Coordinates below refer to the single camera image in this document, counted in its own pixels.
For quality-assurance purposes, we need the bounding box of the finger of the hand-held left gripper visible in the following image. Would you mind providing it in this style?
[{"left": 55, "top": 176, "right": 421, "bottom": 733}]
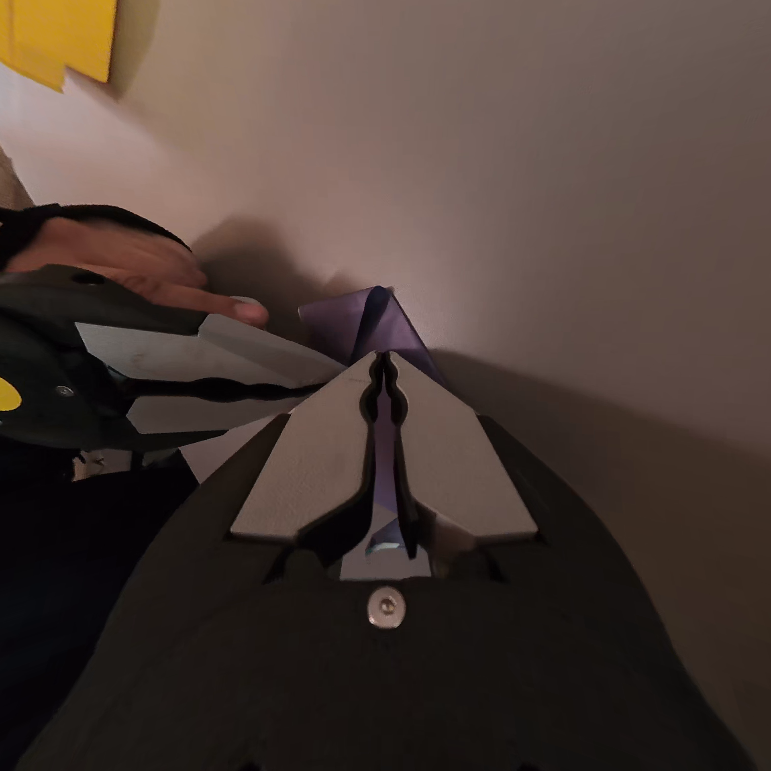
[
  {"left": 74, "top": 312, "right": 348, "bottom": 389},
  {"left": 125, "top": 385, "right": 317, "bottom": 436}
]

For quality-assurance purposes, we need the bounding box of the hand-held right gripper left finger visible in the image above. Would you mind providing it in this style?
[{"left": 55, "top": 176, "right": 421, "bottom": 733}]
[{"left": 229, "top": 352, "right": 386, "bottom": 568}]

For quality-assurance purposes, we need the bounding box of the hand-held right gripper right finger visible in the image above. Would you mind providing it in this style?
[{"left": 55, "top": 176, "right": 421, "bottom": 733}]
[{"left": 384, "top": 352, "right": 540, "bottom": 561}]

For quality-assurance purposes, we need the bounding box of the purple paper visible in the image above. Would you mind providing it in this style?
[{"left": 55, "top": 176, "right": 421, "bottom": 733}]
[{"left": 181, "top": 286, "right": 449, "bottom": 582}]

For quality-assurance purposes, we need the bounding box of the person's left hand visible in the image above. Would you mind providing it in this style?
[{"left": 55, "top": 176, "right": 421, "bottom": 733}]
[{"left": 6, "top": 217, "right": 270, "bottom": 329}]

